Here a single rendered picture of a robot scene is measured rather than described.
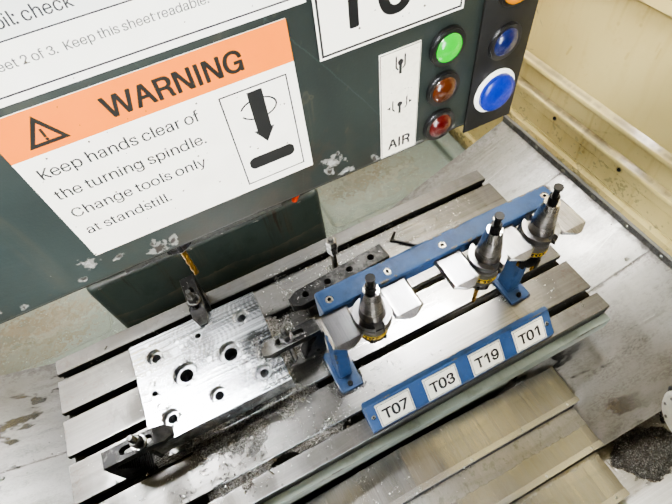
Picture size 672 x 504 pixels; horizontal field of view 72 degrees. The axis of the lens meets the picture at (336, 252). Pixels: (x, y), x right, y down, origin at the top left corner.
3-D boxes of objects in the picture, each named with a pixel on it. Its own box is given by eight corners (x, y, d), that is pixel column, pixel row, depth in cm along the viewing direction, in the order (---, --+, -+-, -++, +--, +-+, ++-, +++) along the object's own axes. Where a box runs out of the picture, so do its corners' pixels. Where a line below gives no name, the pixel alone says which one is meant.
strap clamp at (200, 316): (223, 339, 109) (202, 309, 96) (210, 345, 108) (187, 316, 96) (207, 296, 116) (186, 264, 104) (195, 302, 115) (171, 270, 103)
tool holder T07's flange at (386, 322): (382, 296, 77) (382, 288, 75) (398, 326, 74) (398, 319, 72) (347, 310, 76) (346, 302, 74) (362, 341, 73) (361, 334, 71)
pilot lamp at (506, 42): (517, 53, 33) (525, 23, 31) (492, 63, 32) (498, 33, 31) (512, 49, 33) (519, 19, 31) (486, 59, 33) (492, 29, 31)
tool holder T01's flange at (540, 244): (537, 216, 83) (540, 207, 81) (563, 238, 80) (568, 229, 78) (511, 233, 82) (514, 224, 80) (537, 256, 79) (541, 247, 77)
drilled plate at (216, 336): (295, 386, 97) (291, 378, 92) (163, 454, 91) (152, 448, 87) (257, 301, 109) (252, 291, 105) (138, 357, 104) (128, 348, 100)
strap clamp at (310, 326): (327, 349, 105) (319, 320, 92) (274, 376, 102) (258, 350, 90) (321, 337, 107) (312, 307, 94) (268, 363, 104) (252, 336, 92)
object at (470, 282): (484, 281, 76) (485, 279, 75) (457, 295, 75) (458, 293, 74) (459, 251, 80) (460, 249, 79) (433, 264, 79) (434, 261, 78)
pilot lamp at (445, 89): (457, 99, 33) (461, 72, 32) (431, 110, 33) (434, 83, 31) (452, 94, 34) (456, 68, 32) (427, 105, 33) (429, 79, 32)
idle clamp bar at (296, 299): (390, 270, 115) (390, 256, 110) (300, 323, 109) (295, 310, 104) (378, 257, 118) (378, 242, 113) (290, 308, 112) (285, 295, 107)
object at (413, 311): (427, 311, 74) (427, 308, 73) (398, 325, 73) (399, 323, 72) (404, 278, 78) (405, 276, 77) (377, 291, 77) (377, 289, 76)
